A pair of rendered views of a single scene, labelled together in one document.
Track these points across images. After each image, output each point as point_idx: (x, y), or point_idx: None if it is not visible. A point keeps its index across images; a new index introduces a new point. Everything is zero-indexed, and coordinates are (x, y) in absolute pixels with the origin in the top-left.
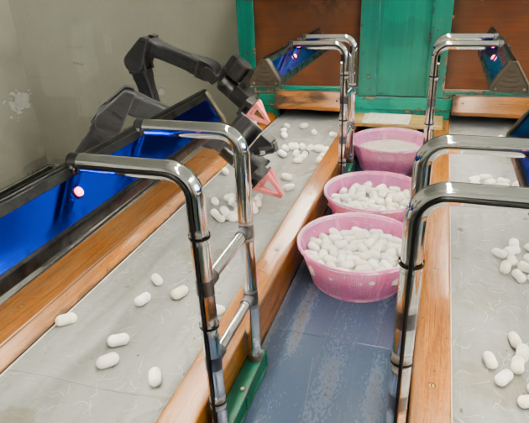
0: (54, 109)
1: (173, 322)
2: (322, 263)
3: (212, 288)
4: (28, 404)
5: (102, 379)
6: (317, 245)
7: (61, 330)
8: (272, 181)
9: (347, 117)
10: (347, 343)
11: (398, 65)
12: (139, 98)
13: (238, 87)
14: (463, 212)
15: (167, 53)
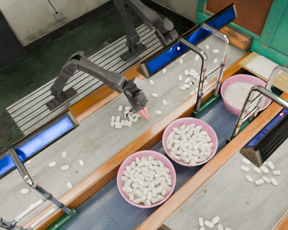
0: None
1: (55, 181)
2: (118, 185)
3: (10, 227)
4: None
5: (20, 197)
6: (137, 163)
7: (24, 164)
8: (142, 114)
9: (202, 88)
10: (111, 220)
11: None
12: (80, 65)
13: (162, 39)
14: (221, 179)
15: (132, 5)
